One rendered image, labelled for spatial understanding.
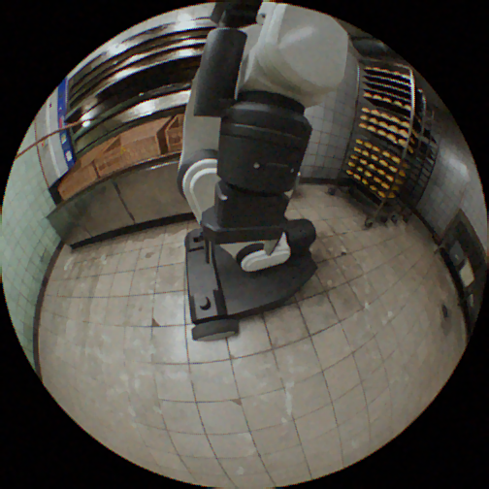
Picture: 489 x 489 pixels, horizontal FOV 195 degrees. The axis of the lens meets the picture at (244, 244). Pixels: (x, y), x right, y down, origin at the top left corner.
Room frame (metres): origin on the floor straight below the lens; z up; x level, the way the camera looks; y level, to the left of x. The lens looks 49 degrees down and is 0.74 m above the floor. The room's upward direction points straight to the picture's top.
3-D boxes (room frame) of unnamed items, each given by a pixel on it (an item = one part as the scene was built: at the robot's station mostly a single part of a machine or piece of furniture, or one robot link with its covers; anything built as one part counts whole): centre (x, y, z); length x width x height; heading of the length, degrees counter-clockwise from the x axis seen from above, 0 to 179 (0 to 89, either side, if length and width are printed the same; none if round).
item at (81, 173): (0.96, 1.44, 0.72); 0.56 x 0.49 x 0.28; 104
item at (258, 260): (0.41, -0.06, 0.28); 0.21 x 0.20 x 0.13; 107
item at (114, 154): (1.10, 0.86, 0.72); 0.56 x 0.49 x 0.28; 101
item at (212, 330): (0.07, 0.12, 0.10); 0.20 x 0.05 x 0.20; 107
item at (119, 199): (1.05, 0.98, 0.29); 2.42 x 0.56 x 0.58; 103
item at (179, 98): (1.35, 0.94, 1.02); 1.79 x 0.11 x 0.19; 103
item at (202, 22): (1.38, 0.95, 1.99); 1.80 x 0.08 x 0.21; 103
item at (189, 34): (1.35, 0.94, 1.80); 1.79 x 0.11 x 0.19; 103
